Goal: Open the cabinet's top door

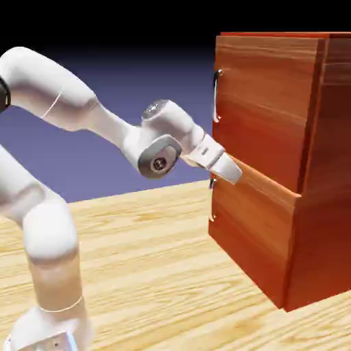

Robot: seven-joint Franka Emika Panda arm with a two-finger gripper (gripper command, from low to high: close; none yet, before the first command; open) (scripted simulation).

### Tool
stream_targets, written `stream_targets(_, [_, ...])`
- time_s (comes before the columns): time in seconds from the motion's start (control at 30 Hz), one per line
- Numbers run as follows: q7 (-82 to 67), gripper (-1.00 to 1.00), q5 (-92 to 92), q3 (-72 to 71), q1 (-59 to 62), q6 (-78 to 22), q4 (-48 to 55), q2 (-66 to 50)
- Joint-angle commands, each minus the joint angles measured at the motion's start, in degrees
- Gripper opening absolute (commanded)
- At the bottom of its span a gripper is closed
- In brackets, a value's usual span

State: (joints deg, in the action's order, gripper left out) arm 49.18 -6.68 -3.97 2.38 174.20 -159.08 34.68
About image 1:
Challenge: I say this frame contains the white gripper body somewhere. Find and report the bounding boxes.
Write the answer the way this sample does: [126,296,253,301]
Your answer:
[209,152,243,185]

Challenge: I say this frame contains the tall reddish wooden door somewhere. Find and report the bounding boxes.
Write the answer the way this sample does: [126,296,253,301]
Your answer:
[212,35,326,194]

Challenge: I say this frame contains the short reddish wooden door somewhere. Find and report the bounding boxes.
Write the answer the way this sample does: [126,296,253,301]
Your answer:
[208,156,302,310]

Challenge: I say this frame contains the reddish wooden cabinet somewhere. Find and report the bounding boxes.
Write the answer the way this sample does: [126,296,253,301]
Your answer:
[208,32,351,313]

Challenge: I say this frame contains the short curved silver handle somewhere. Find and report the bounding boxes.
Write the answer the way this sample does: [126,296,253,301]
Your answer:
[208,177,217,222]

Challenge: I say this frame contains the long curved silver handle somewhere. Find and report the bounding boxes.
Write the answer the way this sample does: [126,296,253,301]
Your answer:
[213,69,223,123]

